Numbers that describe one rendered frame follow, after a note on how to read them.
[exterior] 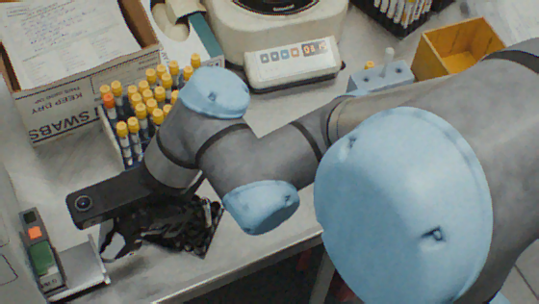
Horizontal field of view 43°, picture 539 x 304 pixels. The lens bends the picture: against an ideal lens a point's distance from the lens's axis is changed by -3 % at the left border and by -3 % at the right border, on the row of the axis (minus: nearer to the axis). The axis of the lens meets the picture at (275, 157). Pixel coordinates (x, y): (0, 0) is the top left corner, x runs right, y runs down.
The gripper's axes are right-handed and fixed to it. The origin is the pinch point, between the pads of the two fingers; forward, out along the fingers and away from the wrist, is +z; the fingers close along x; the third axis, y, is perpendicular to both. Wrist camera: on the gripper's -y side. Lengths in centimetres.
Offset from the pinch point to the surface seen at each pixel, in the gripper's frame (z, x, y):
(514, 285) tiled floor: 27, -15, 137
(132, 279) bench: 2.7, -3.3, 4.9
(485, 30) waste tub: -41, 11, 63
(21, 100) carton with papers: -5.5, 25.0, -6.5
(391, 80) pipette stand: -31, 7, 42
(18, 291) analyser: -1.5, -4.5, -14.2
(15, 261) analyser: -9.2, -4.4, -16.6
